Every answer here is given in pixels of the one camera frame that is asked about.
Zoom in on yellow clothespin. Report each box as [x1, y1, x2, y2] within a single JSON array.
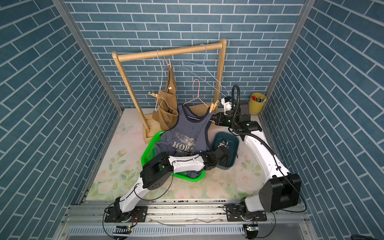
[[209, 100, 219, 113]]

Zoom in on dark grey tank top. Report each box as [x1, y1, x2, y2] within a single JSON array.
[[154, 104, 214, 178]]

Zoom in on pink wire hanger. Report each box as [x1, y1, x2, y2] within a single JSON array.
[[183, 79, 212, 121]]

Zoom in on light blue wire hanger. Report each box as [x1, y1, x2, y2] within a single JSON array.
[[179, 43, 230, 98]]

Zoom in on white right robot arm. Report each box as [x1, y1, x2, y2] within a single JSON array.
[[212, 111, 302, 220]]

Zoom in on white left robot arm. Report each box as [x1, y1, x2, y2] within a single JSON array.
[[113, 147, 230, 218]]

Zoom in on tan tank top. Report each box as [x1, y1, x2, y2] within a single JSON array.
[[152, 68, 179, 131]]

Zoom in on dark teal plastic tray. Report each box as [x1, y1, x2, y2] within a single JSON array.
[[212, 132, 240, 170]]

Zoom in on yellow pen cup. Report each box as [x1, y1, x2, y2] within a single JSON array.
[[249, 93, 267, 115]]

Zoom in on green plastic basket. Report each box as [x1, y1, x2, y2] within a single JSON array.
[[141, 131, 206, 182]]

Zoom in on wooden clothes rack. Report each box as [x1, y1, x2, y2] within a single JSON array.
[[111, 38, 228, 144]]

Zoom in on beige clothespin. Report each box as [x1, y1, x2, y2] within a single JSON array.
[[164, 58, 173, 69]]

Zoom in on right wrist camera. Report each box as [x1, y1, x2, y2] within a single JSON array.
[[221, 96, 237, 116]]

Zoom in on white wire hanger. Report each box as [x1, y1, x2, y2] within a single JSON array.
[[153, 48, 169, 112]]

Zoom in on tan clothespin on strap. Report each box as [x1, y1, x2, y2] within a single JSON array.
[[148, 92, 161, 99]]

